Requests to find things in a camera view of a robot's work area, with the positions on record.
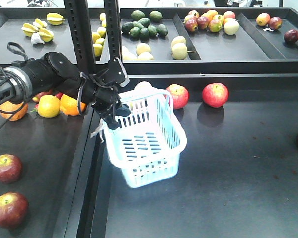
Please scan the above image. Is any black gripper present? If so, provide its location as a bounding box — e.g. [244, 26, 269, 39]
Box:
[93, 58, 131, 130]

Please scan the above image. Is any light blue plastic basket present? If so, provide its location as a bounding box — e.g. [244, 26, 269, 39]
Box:
[103, 88, 187, 188]

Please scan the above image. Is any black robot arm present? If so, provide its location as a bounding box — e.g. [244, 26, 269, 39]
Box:
[0, 42, 131, 130]

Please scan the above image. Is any pale peach behind basket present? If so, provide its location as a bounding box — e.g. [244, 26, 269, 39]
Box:
[134, 81, 153, 93]

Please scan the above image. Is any red apple right of basket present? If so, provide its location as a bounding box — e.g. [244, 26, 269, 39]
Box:
[166, 84, 189, 110]

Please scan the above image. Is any orange right round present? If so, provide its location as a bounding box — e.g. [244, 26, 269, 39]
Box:
[60, 94, 79, 116]

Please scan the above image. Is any red bell pepper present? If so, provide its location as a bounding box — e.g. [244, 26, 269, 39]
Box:
[55, 92, 63, 100]

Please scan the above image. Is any yellow apple centre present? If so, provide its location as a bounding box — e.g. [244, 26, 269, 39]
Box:
[37, 95, 60, 118]

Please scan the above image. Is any red yellow apple back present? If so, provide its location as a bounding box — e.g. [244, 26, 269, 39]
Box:
[32, 89, 53, 103]

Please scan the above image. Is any red apple far right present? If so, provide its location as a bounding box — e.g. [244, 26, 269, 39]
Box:
[202, 83, 229, 108]

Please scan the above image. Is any orange left with nub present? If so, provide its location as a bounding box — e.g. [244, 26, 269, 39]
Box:
[0, 101, 28, 121]

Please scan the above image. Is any white garlic bulb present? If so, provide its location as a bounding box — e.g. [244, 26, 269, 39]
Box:
[30, 32, 45, 45]

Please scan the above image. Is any dark red apple upper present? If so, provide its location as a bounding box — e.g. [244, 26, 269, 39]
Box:
[0, 154, 23, 183]

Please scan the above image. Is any dark red apple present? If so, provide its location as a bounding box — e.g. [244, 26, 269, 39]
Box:
[0, 154, 23, 183]
[0, 192, 29, 229]

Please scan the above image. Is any black wooden produce stand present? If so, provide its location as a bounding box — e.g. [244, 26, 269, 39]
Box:
[0, 8, 298, 238]

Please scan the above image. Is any dark red apple lower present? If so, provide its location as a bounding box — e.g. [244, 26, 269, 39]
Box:
[0, 192, 29, 229]

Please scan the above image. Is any black upright post right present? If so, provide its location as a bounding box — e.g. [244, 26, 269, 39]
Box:
[104, 0, 123, 60]

